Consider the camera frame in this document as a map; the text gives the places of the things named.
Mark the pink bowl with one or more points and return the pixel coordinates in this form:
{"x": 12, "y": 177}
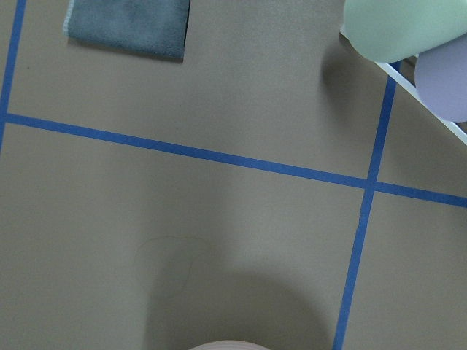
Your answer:
{"x": 229, "y": 345}

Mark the green cup on rack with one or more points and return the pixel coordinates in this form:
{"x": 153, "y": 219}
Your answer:
{"x": 430, "y": 15}

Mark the grey folded cloth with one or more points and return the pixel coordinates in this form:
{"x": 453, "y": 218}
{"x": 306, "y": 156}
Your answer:
{"x": 155, "y": 28}

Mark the purple cup on rack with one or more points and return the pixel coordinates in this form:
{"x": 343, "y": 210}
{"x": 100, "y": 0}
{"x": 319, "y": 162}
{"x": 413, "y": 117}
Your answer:
{"x": 440, "y": 79}

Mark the white cup rack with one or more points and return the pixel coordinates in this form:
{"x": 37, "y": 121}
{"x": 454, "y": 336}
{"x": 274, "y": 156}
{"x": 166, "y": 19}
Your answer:
{"x": 386, "y": 46}

